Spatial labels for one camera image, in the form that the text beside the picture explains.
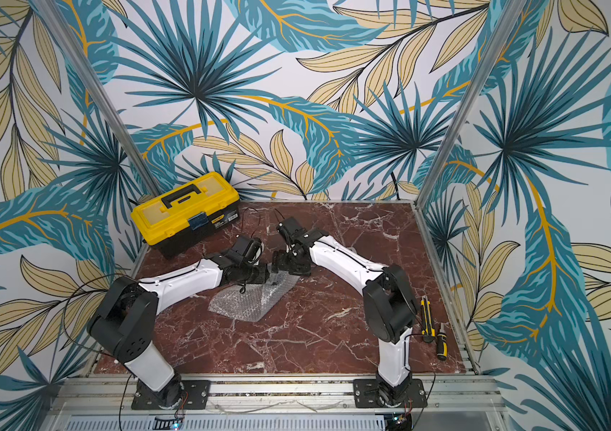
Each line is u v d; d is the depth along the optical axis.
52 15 0.68
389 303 0.48
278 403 0.73
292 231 0.70
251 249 0.73
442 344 0.81
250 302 0.90
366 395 0.73
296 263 0.74
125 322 0.45
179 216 0.92
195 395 0.73
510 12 0.69
